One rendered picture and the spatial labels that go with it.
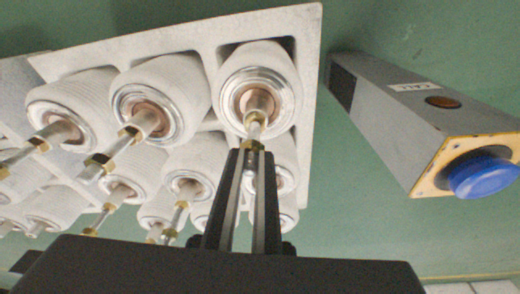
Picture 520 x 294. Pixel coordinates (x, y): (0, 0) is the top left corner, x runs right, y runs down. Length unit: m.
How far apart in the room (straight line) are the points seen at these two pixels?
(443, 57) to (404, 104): 0.37
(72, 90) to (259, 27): 0.22
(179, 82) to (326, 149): 0.46
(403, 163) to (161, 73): 0.25
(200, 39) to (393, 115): 0.23
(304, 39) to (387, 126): 0.13
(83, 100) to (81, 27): 0.31
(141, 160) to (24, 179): 0.30
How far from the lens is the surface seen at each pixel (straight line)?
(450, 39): 0.56
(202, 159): 0.25
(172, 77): 0.21
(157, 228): 0.41
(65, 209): 0.62
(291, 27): 0.23
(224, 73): 0.17
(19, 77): 0.58
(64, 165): 0.58
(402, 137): 0.21
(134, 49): 0.28
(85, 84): 0.30
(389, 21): 0.47
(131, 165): 0.32
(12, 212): 0.72
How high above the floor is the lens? 0.41
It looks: 51 degrees down
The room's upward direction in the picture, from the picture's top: 177 degrees counter-clockwise
